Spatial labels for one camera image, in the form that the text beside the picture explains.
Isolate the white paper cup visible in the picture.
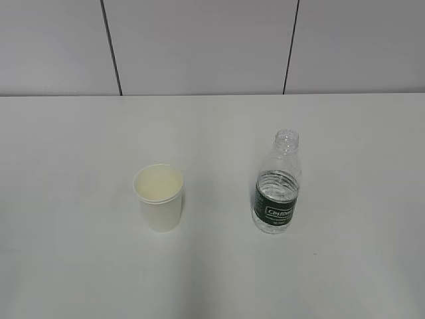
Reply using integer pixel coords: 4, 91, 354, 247
132, 163, 184, 233

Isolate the clear water bottle green label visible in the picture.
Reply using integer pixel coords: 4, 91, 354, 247
252, 129, 301, 234

